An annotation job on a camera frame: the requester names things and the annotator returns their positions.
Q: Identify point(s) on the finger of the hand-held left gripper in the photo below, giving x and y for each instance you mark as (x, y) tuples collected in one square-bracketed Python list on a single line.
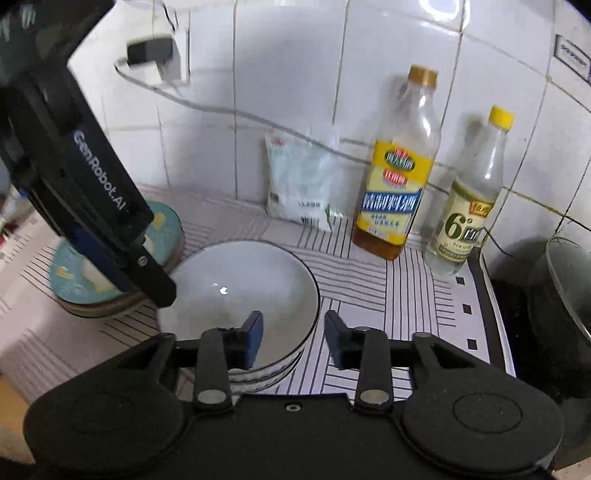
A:
[(147, 277)]

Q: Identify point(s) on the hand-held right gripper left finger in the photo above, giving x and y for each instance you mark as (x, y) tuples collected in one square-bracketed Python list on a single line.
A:
[(251, 337)]

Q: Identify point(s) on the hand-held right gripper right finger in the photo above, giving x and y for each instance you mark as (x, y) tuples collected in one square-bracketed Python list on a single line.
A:
[(333, 337)]

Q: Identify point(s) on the blue fried egg print plate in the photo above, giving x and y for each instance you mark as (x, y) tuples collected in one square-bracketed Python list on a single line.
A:
[(164, 230)]

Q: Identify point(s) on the white rabbit carrot print plate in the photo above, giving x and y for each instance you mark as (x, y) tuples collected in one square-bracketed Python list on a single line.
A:
[(106, 308)]

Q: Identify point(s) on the striped white table mat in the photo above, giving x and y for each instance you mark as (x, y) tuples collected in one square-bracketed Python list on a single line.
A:
[(360, 286)]

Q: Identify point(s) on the black power plug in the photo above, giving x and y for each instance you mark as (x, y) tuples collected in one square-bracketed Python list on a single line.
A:
[(150, 51)]

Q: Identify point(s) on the yellow label cooking wine bottle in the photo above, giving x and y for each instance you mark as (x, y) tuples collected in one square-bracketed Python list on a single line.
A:
[(392, 194)]

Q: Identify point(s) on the white plastic salt bag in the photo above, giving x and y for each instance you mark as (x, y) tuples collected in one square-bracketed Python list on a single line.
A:
[(295, 184)]

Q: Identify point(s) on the clear vinegar bottle yellow cap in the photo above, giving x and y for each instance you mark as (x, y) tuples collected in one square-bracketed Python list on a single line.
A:
[(466, 221)]

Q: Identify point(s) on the dark metal pot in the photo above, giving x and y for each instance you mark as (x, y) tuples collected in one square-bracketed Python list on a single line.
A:
[(563, 314)]

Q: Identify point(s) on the white wall socket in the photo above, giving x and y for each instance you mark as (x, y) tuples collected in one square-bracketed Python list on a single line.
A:
[(178, 64)]

